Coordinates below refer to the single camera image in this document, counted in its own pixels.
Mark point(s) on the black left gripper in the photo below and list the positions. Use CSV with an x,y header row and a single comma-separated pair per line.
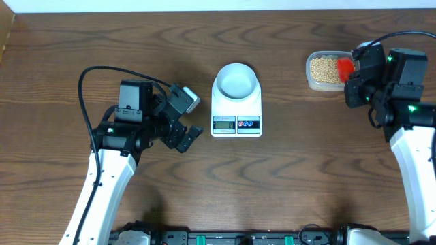
x,y
173,137

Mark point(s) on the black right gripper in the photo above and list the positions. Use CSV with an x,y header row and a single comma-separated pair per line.
x,y
351,96

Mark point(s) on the red plastic measuring scoop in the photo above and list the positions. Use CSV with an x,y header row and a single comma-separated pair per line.
x,y
345,67

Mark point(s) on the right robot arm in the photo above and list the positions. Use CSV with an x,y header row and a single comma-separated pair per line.
x,y
392,85

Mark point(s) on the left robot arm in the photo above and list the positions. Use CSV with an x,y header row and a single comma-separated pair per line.
x,y
146,112

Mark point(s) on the white digital kitchen scale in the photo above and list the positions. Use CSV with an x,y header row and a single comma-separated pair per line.
x,y
236,117

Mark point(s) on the pale grey round bowl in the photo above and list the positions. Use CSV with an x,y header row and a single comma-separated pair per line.
x,y
236,81

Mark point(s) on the clear plastic container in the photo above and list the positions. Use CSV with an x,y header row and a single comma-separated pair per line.
x,y
326,87

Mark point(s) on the soybeans in container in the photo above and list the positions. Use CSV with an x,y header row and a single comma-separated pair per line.
x,y
324,70

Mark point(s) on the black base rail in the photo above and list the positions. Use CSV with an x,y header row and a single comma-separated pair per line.
x,y
139,232

